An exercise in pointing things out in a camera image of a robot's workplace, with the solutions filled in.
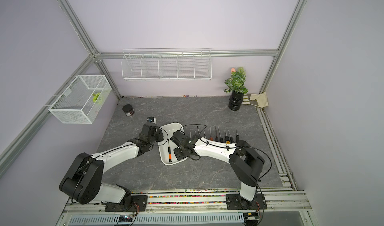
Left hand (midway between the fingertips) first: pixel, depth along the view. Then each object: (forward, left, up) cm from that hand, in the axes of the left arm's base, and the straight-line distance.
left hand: (160, 132), depth 91 cm
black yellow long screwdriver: (-4, -45, -7) cm, 45 cm away
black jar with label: (+24, +26, -5) cm, 36 cm away
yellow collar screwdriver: (-2, -35, -8) cm, 36 cm away
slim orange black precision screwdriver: (-11, -5, -6) cm, 14 cm away
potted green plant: (+19, -48, +18) cm, 55 cm away
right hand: (-13, -11, -2) cm, 17 cm away
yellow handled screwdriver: (-6, -49, -8) cm, 50 cm away
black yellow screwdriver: (-4, -42, -7) cm, 43 cm away
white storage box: (-8, -3, -6) cm, 10 cm away
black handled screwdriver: (+1, -28, -8) cm, 29 cm away
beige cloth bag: (+29, -76, -8) cm, 82 cm away
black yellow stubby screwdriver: (-4, -38, -7) cm, 39 cm away
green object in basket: (+12, +32, +21) cm, 40 cm away
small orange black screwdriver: (+3, -24, -7) cm, 25 cm away
